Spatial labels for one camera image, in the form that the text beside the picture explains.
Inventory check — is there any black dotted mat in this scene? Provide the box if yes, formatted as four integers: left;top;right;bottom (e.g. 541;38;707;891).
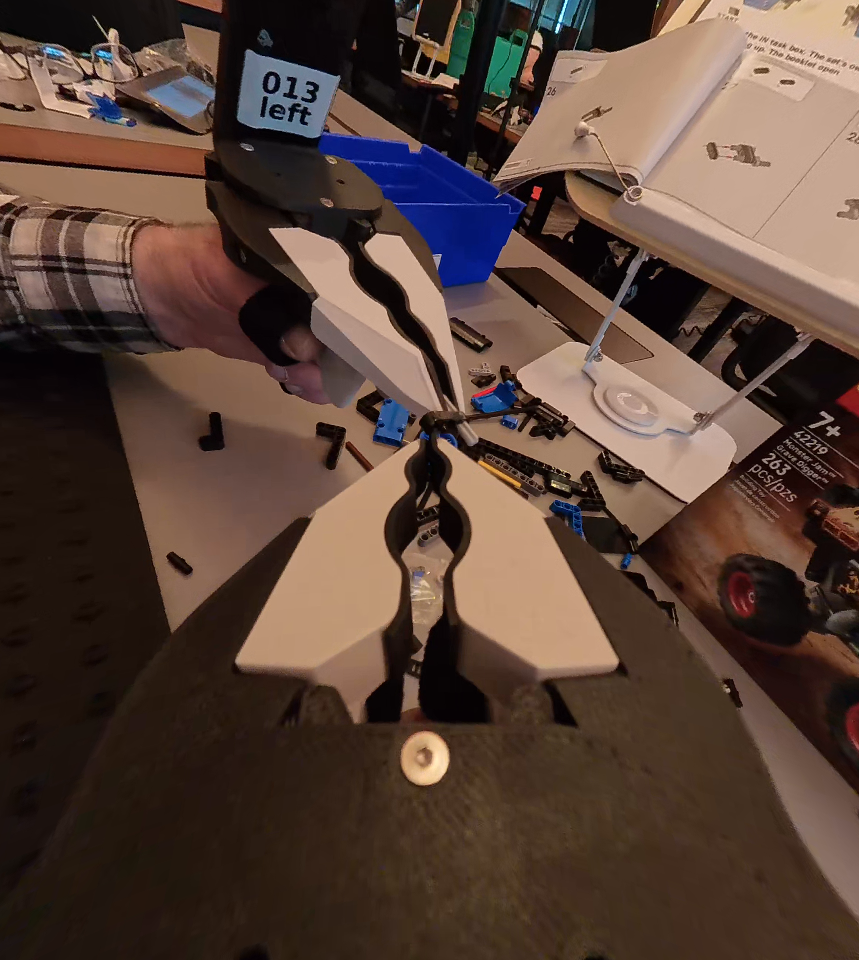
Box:
0;348;170;924

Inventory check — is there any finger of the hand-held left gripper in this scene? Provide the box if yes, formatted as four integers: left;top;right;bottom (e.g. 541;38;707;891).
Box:
269;227;449;420
363;232;468;414

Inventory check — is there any green background object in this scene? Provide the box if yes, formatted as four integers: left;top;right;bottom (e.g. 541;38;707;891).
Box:
446;0;534;100

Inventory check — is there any pile of black toy beams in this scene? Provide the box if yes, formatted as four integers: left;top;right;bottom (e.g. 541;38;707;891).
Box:
354;360;682;624

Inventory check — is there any printed task sheet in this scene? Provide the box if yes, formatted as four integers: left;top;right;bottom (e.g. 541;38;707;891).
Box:
699;0;859;102

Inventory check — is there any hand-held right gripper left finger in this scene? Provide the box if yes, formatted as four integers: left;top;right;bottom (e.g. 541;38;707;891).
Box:
234;438;438;725

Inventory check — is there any clear bag of small parts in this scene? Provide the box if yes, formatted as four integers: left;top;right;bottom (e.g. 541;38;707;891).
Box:
403;551;449;654

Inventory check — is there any person's left hand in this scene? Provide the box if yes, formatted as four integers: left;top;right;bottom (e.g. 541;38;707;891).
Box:
133;221;341;406

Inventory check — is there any dark rectangular desk pad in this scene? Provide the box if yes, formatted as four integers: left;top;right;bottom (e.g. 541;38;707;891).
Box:
497;264;656;366

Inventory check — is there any blue toy block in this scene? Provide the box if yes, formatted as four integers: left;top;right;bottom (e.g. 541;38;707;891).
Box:
371;397;413;450

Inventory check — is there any black beam with grey axle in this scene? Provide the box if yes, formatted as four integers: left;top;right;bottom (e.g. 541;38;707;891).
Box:
418;408;480;453

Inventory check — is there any black oblong toy piece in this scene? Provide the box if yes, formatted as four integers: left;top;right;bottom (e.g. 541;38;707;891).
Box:
448;316;495;354

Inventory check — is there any blue toy bracket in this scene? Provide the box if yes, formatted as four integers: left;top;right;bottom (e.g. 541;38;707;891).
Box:
470;380;519;416

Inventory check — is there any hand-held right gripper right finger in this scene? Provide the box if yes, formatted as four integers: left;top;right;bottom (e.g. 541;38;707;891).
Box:
420;442;620;725

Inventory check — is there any black metal post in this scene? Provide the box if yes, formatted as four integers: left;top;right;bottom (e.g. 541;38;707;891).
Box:
448;0;511;168

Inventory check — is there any person's left forearm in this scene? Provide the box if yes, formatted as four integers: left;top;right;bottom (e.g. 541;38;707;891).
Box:
0;168;168;354

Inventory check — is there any blue storage bin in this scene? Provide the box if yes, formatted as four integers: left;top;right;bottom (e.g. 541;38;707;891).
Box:
318;133;528;290

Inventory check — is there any wooden side desk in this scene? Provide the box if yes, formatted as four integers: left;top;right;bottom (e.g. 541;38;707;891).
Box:
0;18;222;179

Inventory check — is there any toy truck set box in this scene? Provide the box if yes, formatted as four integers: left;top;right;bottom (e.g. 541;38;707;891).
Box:
638;352;859;850

